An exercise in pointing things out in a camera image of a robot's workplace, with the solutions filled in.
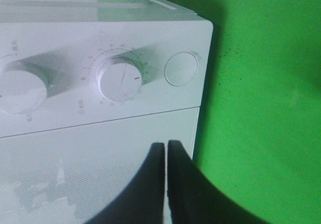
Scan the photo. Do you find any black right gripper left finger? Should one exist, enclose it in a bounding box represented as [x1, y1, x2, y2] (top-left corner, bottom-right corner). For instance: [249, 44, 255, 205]
[87, 143, 165, 223]

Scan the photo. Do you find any white microwave oven body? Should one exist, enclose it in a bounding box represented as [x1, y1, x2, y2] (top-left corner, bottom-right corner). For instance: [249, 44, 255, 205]
[1, 0, 213, 139]

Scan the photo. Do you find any white microwave door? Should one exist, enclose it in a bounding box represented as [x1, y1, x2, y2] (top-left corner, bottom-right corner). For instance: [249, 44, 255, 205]
[1, 108, 199, 223]

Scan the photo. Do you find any green table cloth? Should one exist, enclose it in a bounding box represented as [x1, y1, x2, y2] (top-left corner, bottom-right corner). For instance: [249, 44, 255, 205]
[168, 0, 320, 223]

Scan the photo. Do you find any lower white timer knob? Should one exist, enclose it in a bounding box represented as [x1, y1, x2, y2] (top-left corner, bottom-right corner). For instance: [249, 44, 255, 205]
[96, 56, 143, 102]

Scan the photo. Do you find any round door release button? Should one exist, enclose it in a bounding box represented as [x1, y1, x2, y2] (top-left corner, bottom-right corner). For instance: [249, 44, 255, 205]
[164, 52, 199, 86]

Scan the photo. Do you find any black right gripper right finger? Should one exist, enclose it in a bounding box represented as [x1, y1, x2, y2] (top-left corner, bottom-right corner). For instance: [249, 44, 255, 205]
[167, 140, 253, 223]

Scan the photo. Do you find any upper white power knob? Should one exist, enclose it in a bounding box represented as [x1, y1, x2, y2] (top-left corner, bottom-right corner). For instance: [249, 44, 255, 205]
[1, 60, 49, 115]

